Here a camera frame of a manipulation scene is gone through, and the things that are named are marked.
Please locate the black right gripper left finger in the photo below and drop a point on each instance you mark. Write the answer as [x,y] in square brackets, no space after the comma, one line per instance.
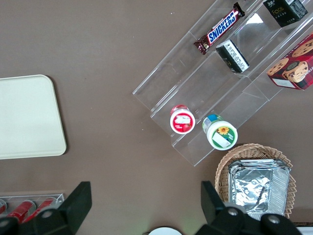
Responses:
[61,218]

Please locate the Snickers chocolate bar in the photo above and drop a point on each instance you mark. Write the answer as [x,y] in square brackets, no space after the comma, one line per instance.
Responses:
[221,30]

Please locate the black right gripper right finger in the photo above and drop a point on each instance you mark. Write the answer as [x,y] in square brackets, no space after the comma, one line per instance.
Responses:
[220,220]

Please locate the red drink can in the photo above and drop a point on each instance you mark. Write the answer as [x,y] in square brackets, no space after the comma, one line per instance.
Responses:
[42,205]
[2,206]
[20,209]

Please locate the cream plastic tray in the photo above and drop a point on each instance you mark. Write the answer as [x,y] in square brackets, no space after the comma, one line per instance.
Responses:
[29,117]

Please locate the clear acrylic can holder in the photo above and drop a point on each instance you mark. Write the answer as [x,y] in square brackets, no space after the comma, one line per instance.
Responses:
[58,197]

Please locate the black box with white label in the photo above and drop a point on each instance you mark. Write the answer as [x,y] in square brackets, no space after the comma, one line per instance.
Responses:
[232,56]

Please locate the red chocolate chip cookie box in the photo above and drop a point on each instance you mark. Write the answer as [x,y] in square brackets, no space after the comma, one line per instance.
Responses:
[293,66]

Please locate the stack of aluminium foil trays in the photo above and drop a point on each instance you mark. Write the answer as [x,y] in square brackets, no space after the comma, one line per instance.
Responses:
[254,186]

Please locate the clear acrylic tiered stand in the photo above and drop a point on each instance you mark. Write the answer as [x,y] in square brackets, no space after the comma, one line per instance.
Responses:
[207,80]

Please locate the green sunflower gum jar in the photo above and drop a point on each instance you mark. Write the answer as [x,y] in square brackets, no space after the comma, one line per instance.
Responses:
[221,135]

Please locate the woven wicker basket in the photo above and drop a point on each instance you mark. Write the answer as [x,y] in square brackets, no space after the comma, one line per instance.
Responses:
[225,166]

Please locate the black box with gold print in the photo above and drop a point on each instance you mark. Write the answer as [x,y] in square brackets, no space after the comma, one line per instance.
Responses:
[283,11]

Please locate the red strawberry gum jar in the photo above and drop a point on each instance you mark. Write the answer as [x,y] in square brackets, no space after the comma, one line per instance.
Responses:
[182,122]

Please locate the white round object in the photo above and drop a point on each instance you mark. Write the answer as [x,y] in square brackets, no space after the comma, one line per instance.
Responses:
[165,231]

